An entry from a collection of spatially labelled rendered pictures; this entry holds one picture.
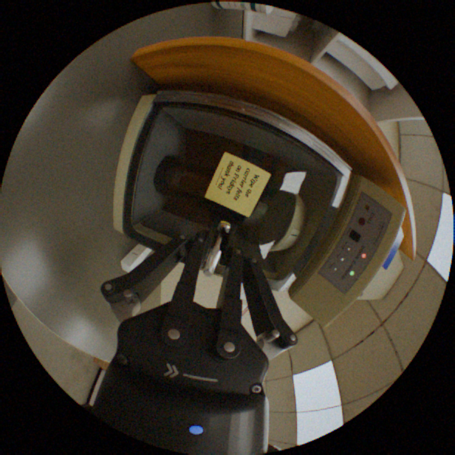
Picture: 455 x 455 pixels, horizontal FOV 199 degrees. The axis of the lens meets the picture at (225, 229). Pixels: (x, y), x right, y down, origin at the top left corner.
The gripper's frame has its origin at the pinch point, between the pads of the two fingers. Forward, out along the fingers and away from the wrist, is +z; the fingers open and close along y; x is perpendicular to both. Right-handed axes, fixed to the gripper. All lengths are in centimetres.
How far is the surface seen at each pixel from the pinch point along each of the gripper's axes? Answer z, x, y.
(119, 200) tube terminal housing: 5.4, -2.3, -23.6
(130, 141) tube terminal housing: 5.5, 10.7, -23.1
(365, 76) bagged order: 27, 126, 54
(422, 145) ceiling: 13, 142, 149
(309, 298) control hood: 0.4, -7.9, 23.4
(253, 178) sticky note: 4.2, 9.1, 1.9
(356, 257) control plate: -1.6, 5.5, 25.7
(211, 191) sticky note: 4.1, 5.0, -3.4
